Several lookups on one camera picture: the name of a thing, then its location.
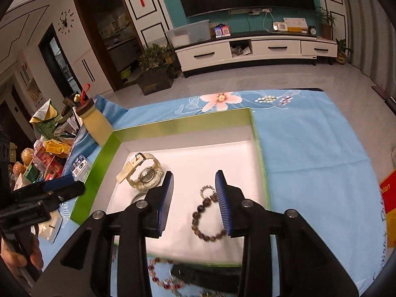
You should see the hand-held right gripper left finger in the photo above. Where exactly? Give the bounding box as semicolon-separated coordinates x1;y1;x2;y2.
31;171;175;297

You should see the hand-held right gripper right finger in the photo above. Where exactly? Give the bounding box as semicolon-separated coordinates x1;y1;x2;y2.
215;170;359;297

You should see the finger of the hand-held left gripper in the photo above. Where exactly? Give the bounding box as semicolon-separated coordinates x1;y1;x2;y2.
17;181;85;207
12;175;74;197

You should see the silver bangle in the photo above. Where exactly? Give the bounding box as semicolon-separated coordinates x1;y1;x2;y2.
130;192;149;205

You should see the brown bead bracelet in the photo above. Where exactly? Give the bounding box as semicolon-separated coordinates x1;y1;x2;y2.
191;185;231;242

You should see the white strap wristwatch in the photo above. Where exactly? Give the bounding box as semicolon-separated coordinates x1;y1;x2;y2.
116;152;161;190

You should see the pink red bead bracelet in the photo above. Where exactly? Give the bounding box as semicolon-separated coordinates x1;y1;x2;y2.
148;257;186;291

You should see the black wristband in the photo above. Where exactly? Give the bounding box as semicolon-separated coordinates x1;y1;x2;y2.
170;263;242;294

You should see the green jewelry box tray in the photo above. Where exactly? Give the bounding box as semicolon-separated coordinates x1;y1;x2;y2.
70;108;271;268

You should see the person's left hand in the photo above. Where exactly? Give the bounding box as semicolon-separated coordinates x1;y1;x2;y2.
0;238;44;273

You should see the yellow snack bag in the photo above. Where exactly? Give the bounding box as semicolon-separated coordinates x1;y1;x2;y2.
45;139;72;157

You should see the green printed carton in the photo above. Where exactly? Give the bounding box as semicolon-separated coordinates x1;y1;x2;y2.
38;120;59;138

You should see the yellow bottle brown lid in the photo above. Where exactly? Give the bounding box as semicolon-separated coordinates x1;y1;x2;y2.
76;83;113;147

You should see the yellow cloth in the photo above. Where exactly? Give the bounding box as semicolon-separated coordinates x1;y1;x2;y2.
29;98;58;123

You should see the blue floral tablecloth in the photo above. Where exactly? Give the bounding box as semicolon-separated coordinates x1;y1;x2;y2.
40;88;393;297

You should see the large potted plant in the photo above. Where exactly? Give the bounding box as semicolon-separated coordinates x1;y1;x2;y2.
136;44;175;96

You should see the white tv cabinet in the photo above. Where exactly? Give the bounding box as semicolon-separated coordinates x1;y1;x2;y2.
174;31;338;78

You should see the red yellow bag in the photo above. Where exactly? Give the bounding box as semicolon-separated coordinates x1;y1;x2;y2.
379;170;396;248

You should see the clear storage bin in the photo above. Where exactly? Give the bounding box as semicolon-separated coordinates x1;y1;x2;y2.
167;19;211;46

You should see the small potted plant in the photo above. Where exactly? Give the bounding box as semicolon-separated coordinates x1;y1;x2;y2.
336;39;353;65

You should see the white yellow flat box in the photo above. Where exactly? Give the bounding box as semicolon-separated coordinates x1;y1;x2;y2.
284;18;310;33

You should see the tall potted plant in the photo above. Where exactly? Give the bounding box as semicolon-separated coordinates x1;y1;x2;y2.
315;6;336;40

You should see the black wall clock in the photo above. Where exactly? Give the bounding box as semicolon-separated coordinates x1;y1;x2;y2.
58;9;75;34

